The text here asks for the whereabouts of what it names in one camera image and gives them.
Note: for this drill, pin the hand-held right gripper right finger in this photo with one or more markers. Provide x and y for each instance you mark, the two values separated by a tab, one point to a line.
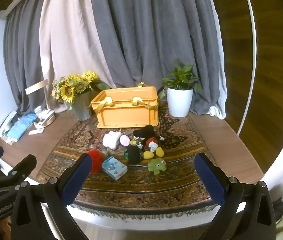
210	180

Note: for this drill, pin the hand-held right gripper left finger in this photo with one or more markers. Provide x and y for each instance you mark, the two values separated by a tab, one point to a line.
77	177

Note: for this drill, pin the red fluffy ball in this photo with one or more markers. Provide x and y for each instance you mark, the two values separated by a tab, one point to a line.
97	161

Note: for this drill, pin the blue tissue packet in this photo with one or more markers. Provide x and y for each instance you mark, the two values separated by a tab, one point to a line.
114	168

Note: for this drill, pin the white fluffy plush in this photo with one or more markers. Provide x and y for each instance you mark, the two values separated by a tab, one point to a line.
111	140

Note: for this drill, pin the green frog toy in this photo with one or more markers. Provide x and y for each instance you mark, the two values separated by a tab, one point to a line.
157	165

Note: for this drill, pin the black mouse plush toy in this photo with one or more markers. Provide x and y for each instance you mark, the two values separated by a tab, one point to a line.
147	135

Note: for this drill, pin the orange plastic crate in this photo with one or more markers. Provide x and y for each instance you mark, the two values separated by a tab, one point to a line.
126	115

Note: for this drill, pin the white card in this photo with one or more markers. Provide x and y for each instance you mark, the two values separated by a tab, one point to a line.
36	132

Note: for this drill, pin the blue cloth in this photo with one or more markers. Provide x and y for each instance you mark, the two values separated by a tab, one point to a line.
21	127

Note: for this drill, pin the white round device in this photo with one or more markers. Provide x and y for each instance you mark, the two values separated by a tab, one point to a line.
44	120

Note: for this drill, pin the pink round plush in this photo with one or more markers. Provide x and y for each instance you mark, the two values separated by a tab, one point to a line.
124	140

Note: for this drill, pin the grey ribbed vase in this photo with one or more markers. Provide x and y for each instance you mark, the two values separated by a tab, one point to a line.
81	108

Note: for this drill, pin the white sheer curtain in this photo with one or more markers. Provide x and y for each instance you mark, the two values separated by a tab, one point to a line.
219	110

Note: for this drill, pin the green plant in white pot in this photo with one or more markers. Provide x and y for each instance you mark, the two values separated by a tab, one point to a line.
180	102

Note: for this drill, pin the sunflower bouquet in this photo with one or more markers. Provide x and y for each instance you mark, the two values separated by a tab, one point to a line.
70	86

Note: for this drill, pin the grey curtain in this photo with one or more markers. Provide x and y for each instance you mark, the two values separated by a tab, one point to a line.
156	35
21	62

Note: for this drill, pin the white hoop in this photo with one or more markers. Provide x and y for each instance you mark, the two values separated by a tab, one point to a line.
251	55

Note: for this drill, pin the beige curtain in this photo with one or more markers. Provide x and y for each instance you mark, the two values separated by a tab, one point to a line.
69	42

